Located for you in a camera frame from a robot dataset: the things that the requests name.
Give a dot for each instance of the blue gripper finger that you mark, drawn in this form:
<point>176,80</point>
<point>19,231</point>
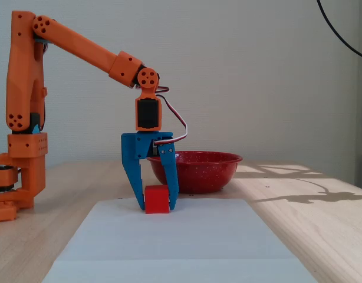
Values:
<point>169,168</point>
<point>135,177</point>

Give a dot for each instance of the blue gripper body with servo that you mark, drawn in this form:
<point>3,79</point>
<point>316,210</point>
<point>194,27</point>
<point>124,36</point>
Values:
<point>137,146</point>

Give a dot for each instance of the white paper sheet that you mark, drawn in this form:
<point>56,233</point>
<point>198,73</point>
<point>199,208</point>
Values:
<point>175,241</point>

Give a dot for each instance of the red cube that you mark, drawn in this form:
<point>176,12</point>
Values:
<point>157,199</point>

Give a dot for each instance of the red speckled bowl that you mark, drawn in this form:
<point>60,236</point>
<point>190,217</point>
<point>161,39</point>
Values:
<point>204,174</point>

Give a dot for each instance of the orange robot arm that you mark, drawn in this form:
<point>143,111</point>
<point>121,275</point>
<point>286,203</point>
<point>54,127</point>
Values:
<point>80,47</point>

